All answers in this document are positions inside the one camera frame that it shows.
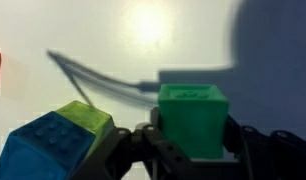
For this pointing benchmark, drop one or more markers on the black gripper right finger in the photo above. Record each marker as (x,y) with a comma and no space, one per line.
(279,156)

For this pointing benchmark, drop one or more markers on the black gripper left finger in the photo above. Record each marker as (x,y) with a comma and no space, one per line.
(114,156)

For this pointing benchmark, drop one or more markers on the green block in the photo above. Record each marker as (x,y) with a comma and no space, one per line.
(193,117)

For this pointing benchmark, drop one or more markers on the lime yellow-green block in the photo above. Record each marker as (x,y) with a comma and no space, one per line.
(96,121)

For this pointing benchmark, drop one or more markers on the blue block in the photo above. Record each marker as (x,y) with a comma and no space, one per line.
(48,148)

